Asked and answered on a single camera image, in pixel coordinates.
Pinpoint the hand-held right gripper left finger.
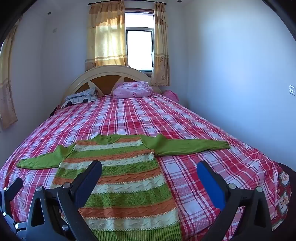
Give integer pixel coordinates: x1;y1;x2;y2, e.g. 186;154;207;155
26;160;102;241

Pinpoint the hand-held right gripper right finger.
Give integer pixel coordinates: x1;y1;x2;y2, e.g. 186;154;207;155
196;161;273;241

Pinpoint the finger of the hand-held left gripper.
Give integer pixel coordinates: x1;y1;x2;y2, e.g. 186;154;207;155
0;178;28;240

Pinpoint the green orange striped knit sweater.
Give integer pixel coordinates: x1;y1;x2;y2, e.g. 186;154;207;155
17;134;231;241

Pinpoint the snowman printed cloth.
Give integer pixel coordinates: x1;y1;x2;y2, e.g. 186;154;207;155
270;170;292;230

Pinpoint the dark item beside bed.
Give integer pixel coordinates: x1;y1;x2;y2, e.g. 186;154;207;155
49;105;62;117

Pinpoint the white printed pillow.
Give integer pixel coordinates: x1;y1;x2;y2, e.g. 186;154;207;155
61;87;99;108

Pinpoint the bed with red plaid sheet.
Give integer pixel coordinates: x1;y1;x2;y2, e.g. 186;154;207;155
0;94;292;241

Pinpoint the pink cloth bundle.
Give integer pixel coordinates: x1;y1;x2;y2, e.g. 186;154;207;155
163;90;180;103

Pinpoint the pink pillow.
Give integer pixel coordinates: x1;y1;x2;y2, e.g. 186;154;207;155
112;81;153;99

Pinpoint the cream wooden headboard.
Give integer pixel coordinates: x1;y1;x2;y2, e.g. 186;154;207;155
60;65;163;105

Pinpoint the beige side window curtain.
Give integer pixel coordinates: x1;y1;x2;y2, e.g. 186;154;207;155
0;24;19;129

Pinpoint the bedroom window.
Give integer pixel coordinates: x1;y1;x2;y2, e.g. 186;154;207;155
125;9;155;73

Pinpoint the wide yellow window curtain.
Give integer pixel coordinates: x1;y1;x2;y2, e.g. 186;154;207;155
85;3;129;71

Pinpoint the black curtain rod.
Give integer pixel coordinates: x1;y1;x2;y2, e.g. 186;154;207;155
88;1;167;6

